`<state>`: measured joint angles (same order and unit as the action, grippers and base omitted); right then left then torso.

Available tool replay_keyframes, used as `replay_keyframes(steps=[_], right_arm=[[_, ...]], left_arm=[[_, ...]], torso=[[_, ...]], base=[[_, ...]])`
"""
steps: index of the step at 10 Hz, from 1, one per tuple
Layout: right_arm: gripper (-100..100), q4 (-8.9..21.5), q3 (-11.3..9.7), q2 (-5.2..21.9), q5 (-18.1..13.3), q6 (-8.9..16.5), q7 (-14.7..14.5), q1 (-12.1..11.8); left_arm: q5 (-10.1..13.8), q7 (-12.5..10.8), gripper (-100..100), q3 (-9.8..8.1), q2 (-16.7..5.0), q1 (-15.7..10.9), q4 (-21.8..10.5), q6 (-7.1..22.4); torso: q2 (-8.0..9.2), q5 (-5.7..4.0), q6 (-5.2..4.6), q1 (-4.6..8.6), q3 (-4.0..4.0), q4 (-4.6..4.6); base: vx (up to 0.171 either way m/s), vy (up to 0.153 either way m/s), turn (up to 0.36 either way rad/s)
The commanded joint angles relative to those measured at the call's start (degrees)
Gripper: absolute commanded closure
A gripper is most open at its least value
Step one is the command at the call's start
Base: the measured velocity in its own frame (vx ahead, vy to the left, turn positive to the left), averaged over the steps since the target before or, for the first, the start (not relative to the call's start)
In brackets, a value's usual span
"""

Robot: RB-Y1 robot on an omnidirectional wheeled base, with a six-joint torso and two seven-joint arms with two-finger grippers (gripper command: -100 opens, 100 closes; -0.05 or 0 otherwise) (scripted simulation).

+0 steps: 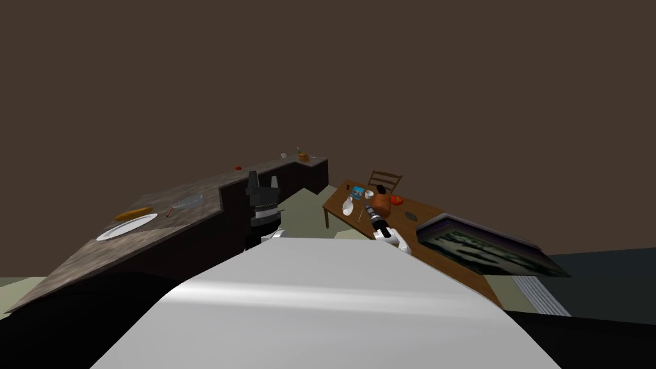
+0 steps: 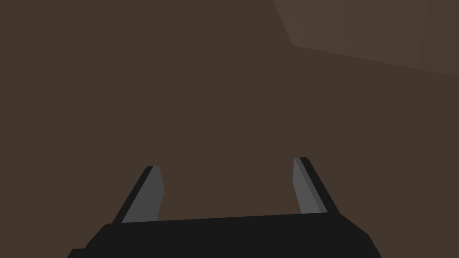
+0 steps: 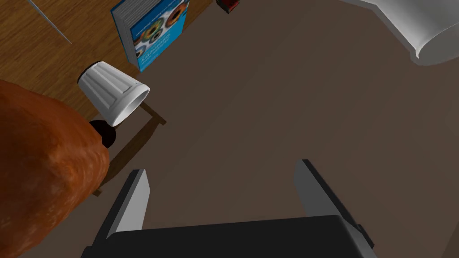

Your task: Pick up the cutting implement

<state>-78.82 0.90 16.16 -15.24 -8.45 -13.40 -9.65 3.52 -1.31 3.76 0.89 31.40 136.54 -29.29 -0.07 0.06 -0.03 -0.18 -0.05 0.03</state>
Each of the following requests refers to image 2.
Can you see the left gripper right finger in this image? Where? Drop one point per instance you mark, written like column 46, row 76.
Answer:
column 311, row 193

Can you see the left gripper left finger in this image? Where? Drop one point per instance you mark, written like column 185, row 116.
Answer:
column 145, row 200

